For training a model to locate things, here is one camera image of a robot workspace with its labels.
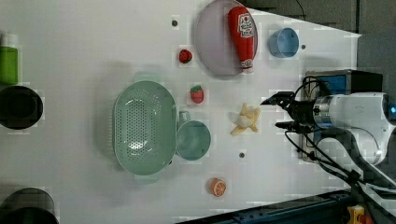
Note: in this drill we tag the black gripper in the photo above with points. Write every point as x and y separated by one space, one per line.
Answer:
301 112

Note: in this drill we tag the yellow plush peeled banana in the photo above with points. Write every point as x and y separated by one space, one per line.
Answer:
246 120

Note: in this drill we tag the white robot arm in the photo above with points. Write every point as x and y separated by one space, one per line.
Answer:
355 136

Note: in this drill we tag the blue cup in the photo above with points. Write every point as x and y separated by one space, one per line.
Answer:
284 43

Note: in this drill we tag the red plush strawberry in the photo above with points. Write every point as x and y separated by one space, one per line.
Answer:
197 94

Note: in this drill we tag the green mug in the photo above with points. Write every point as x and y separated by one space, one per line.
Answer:
193 137

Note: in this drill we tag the grey round plate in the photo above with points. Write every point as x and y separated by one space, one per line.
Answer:
213 40

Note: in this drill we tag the orange slice toy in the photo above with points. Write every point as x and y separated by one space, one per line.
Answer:
218 187

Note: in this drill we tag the red plush ketchup bottle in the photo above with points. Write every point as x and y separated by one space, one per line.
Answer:
242 34

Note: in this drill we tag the small dark red strawberry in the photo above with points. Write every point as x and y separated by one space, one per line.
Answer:
185 56

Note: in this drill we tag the green perforated colander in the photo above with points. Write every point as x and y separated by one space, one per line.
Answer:
145 128

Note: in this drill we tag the black round container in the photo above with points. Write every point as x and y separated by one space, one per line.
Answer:
20 107

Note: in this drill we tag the dark round pot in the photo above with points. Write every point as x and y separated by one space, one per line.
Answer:
28 206

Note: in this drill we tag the green bottle white cap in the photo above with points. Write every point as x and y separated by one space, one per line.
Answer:
9 59

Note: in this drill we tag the blue metal frame rail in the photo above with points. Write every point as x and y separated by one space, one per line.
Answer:
326 208

